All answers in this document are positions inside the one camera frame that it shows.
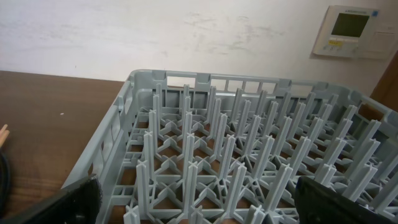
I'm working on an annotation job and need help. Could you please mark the grey dishwasher rack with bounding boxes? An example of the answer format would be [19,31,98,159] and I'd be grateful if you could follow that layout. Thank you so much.
[65,70,397,223]

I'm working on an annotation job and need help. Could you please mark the right wooden chopstick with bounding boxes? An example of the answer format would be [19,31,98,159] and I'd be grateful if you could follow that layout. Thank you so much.
[0,130,10,147]

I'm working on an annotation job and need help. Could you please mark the wall thermostat panel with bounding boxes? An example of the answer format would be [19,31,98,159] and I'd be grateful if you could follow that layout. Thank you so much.
[312,5,397,60]

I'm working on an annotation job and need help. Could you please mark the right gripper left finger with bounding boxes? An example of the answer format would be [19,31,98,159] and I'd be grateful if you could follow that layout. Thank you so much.
[1,174,103,224]

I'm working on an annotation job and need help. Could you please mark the round black tray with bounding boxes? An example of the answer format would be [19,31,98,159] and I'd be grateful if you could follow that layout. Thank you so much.
[1,152,11,217]

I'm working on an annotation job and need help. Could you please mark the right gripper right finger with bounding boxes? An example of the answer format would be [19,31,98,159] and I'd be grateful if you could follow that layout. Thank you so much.
[294,176,393,224]

